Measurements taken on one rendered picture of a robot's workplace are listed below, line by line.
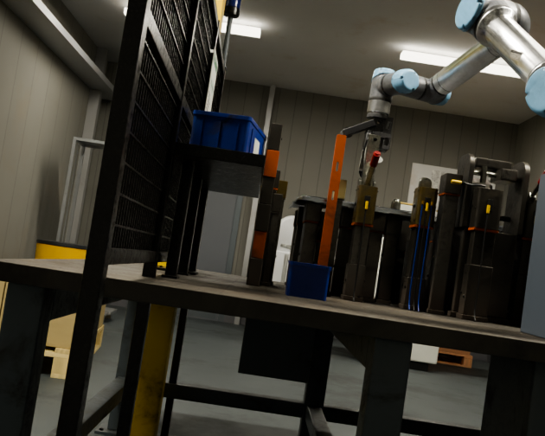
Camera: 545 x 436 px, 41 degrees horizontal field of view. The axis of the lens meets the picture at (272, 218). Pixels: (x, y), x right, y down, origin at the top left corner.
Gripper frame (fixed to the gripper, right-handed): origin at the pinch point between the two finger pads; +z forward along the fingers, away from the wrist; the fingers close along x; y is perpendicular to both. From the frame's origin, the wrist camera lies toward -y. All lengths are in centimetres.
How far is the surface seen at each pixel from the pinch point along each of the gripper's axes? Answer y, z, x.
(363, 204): -0.6, 12.1, -20.3
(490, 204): 33.2, 7.2, -33.3
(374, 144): 0.0, -7.2, -17.1
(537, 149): 257, -132, 532
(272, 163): -30.0, 4.5, -18.7
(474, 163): 28.8, -5.0, -26.9
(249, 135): -38, 1, -41
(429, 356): 144, 97, 417
